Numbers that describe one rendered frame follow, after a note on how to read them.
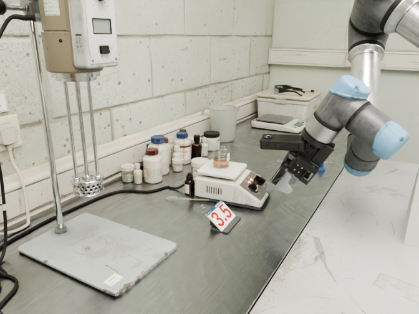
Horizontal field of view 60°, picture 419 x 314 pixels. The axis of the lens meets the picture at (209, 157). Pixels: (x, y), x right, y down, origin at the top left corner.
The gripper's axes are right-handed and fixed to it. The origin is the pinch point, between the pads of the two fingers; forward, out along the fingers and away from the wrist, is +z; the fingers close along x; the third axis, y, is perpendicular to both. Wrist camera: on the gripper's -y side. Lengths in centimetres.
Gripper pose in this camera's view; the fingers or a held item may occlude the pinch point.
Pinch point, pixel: (269, 185)
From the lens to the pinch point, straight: 100.9
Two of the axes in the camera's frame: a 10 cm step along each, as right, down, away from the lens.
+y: 8.3, 5.5, -1.1
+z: -3.9, 7.1, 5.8
